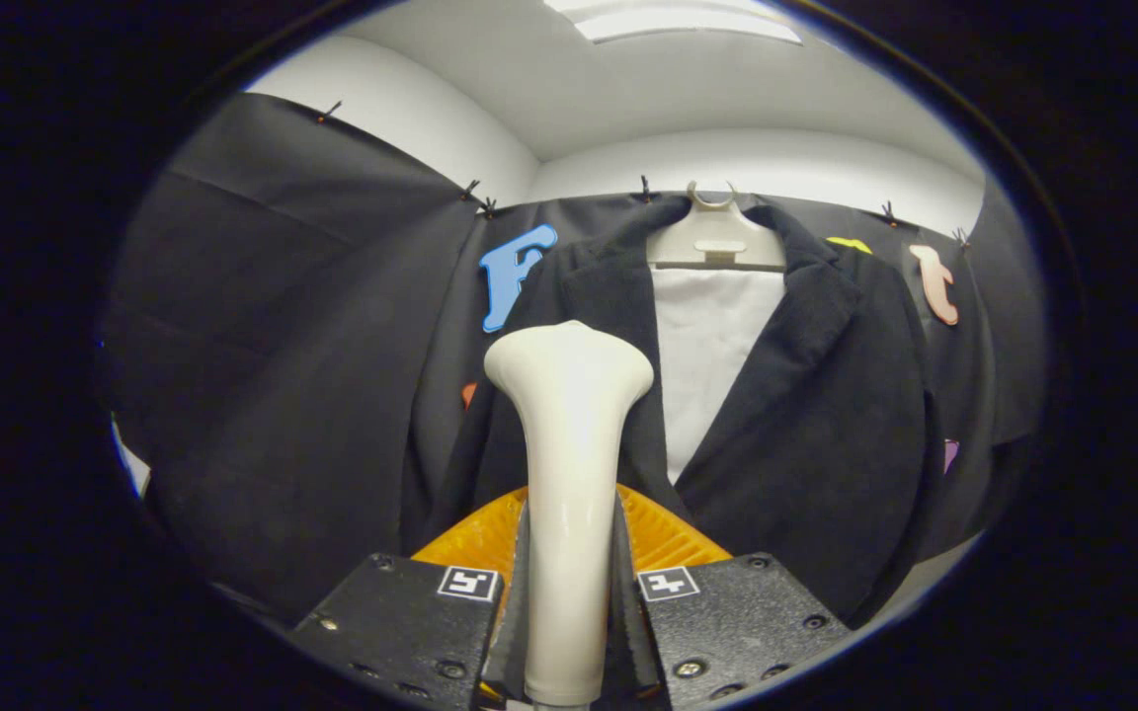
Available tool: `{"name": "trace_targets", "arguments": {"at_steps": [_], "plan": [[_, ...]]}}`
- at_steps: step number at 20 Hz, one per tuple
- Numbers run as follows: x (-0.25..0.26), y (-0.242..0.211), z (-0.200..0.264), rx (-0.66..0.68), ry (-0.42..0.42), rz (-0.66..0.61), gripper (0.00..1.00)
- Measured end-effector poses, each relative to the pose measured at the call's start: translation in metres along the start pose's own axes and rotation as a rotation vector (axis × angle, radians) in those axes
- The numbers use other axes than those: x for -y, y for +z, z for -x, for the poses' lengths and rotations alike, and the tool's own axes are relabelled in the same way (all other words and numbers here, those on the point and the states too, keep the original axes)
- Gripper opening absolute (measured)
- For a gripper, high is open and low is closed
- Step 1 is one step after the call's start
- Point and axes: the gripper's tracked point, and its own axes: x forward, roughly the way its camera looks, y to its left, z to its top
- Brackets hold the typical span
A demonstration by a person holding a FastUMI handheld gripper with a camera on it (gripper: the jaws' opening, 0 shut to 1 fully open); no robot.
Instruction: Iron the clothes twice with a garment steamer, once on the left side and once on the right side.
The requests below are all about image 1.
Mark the white shirt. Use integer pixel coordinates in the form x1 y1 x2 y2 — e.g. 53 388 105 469
650 265 787 485

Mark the white clothes hanger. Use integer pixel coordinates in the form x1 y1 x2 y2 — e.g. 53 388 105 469
646 180 787 273

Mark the black backdrop cloth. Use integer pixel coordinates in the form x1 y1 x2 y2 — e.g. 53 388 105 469
100 94 1049 628

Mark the black suit jacket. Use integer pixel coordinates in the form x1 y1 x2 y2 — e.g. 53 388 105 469
401 196 945 628

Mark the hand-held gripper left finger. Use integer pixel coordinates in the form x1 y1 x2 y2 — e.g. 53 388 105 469
290 484 529 711

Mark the ceiling light panel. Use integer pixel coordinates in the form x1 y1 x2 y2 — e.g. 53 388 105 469
544 0 802 45

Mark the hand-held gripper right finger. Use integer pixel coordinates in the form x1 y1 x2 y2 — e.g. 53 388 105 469
613 484 853 711

